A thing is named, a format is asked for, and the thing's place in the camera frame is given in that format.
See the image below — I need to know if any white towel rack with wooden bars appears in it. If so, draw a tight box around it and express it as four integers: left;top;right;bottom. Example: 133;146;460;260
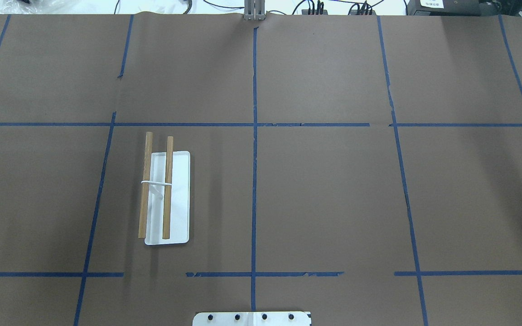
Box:
137;132;191;246

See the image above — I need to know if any black power strip left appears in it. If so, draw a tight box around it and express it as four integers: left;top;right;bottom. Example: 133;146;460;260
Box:
298;0;328;16

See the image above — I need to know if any black power strip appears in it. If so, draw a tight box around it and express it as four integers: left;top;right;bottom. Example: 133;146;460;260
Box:
347;1;375;16
298;0;328;16

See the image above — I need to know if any black power strip right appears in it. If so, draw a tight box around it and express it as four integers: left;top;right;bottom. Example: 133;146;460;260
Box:
347;1;375;16

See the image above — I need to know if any black computer box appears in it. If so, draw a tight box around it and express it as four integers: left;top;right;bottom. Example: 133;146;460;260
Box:
406;0;522;17

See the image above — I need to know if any grey aluminium frame post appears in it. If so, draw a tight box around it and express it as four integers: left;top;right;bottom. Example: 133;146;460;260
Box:
244;0;266;21

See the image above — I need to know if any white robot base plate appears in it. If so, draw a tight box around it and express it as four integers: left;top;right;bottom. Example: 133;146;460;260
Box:
192;311;312;326

